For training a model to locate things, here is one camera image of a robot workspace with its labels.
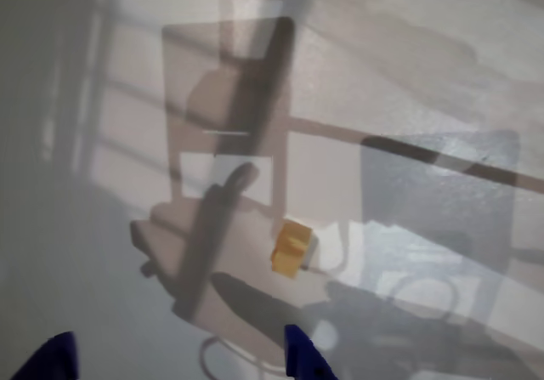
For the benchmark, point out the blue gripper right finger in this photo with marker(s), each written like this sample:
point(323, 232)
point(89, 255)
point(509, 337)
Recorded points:
point(304, 359)

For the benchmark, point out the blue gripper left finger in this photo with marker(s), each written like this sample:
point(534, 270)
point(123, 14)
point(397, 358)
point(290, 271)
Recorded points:
point(57, 359)

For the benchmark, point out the yellow white lego brick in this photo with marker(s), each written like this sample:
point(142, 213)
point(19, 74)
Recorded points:
point(289, 248)

